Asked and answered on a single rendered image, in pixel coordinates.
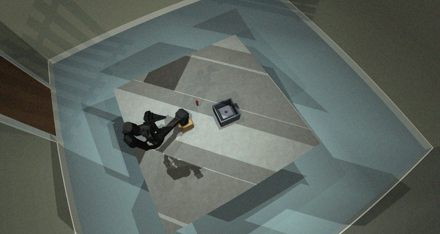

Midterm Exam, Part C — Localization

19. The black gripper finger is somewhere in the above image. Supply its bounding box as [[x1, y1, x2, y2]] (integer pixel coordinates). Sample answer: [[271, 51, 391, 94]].
[[161, 126, 173, 138], [150, 112, 166, 124]]

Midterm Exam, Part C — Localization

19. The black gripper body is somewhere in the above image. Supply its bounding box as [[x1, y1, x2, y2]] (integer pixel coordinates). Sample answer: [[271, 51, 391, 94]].
[[140, 111, 164, 140]]

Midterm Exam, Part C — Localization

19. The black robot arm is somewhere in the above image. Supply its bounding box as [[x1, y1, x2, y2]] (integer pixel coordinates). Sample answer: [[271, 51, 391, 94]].
[[122, 109, 189, 151]]

